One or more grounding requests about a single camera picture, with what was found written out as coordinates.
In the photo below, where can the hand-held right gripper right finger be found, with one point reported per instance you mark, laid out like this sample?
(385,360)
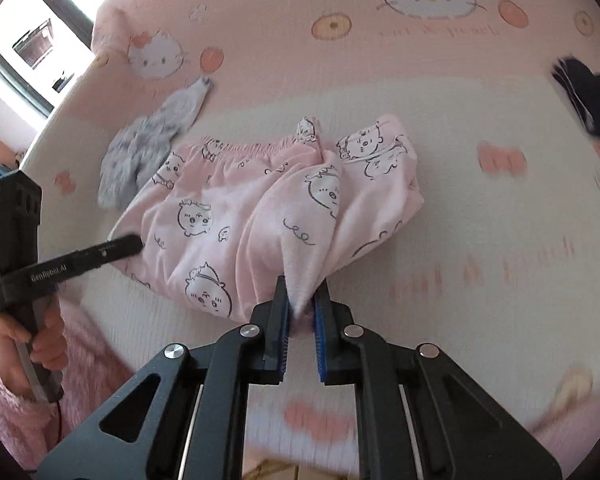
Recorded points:
(321,340)

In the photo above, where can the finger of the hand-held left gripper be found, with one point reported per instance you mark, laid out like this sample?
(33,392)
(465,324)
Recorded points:
(110,250)

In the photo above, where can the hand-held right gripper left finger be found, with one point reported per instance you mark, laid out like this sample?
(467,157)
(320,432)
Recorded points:
(281,335)

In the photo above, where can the pink cartoon print pants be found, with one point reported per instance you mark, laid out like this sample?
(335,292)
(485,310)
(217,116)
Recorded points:
(240,220)

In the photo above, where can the person's left forearm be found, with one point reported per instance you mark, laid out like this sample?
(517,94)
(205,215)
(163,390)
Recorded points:
(5,420)

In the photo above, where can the person's left hand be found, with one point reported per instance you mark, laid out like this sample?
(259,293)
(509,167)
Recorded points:
(5,355)

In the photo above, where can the grey patterned cloth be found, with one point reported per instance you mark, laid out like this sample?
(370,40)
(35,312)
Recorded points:
(145,145)

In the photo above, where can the pink cartoon printed sofa blanket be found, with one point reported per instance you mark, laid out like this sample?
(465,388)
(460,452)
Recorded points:
(480,235)

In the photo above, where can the dark navy folded cloth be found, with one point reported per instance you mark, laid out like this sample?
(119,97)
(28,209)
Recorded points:
(595,100)

